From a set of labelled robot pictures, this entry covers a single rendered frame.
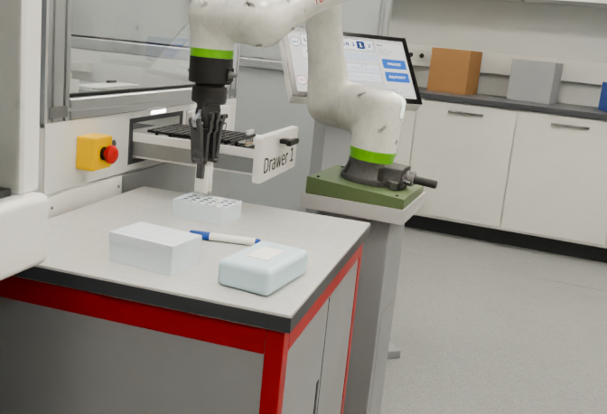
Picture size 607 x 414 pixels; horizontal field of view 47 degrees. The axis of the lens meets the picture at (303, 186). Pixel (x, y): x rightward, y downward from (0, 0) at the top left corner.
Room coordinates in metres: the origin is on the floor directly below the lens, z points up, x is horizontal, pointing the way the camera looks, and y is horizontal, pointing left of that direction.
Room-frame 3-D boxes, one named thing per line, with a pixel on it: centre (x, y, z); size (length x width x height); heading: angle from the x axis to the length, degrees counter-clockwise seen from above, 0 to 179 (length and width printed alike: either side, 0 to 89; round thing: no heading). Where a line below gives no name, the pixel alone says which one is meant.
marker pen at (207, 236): (1.30, 0.14, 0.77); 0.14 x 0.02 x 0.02; 85
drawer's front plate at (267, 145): (1.73, 0.07, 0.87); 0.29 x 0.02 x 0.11; 165
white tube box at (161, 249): (1.14, 0.24, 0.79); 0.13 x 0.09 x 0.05; 67
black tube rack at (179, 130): (1.78, 0.27, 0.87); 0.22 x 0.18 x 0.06; 75
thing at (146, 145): (1.79, 0.28, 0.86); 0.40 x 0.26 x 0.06; 75
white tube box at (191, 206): (1.48, 0.20, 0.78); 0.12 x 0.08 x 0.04; 72
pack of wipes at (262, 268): (1.11, 0.05, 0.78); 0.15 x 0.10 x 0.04; 156
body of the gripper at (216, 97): (1.51, 0.22, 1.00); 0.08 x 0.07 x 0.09; 161
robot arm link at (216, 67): (1.51, 0.22, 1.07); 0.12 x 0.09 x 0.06; 71
